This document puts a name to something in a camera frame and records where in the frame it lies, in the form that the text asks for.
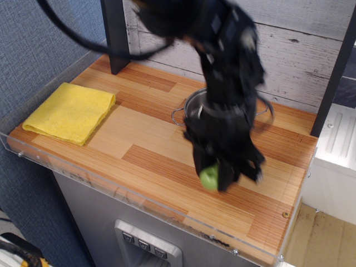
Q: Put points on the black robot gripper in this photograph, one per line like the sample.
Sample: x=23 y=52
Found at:
x=225 y=141

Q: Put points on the green handled grey spatula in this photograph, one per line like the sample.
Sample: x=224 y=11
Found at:
x=209 y=177

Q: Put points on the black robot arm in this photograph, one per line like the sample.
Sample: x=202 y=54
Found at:
x=226 y=41

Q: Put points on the small steel pot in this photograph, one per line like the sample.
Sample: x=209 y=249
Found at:
x=195 y=102

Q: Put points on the silver dispenser button panel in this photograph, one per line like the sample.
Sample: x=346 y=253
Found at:
x=140 y=248

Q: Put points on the white ribbed appliance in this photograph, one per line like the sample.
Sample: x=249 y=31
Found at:
x=330 y=182

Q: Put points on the grey toy fridge cabinet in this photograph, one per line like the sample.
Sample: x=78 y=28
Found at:
x=95 y=214

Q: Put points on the yellow folded cloth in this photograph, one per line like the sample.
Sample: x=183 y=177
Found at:
x=71 y=113

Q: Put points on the yellow black object bottom left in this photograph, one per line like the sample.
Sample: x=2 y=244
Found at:
x=12 y=255

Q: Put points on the black right vertical post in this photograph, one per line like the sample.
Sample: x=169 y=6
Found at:
x=338 y=70

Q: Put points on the black vertical post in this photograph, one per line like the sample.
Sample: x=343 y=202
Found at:
x=116 y=34
x=338 y=70

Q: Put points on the black left vertical post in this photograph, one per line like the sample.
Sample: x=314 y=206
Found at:
x=116 y=34

